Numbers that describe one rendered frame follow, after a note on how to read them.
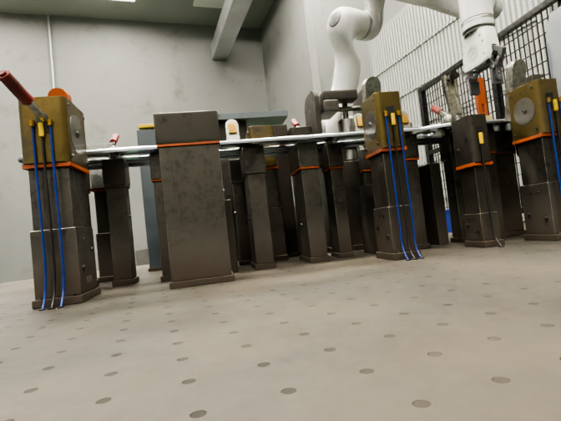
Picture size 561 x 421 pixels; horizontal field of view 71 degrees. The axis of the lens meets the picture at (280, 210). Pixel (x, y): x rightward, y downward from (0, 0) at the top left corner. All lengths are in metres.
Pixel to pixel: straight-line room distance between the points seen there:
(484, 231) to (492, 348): 0.67
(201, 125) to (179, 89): 9.38
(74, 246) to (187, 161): 0.25
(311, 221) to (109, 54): 9.67
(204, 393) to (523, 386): 0.17
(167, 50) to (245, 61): 1.90
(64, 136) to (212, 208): 0.28
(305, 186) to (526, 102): 0.52
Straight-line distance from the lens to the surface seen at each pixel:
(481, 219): 0.95
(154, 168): 0.92
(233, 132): 1.12
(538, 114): 1.02
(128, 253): 0.96
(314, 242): 0.94
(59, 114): 0.80
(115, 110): 9.95
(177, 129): 0.78
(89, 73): 10.28
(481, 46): 1.27
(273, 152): 1.09
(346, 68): 1.57
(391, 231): 0.83
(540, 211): 1.03
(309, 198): 0.94
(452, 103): 1.38
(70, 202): 0.78
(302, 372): 0.27
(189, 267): 0.76
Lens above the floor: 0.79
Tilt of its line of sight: 2 degrees up
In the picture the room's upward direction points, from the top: 6 degrees counter-clockwise
